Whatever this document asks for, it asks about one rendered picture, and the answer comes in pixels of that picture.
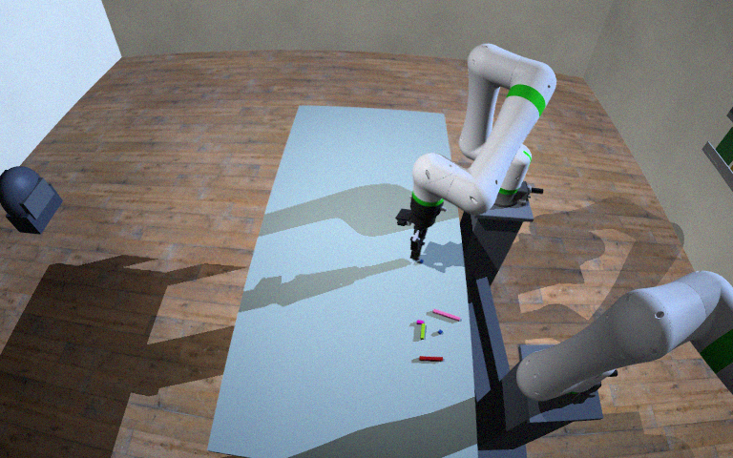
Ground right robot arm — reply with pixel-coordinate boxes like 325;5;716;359
395;44;556;226

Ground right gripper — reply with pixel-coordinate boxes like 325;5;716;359
410;213;436;261

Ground pink rod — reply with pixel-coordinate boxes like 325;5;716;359
432;309;460;321

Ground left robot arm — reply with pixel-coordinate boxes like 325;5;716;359
516;271;733;405

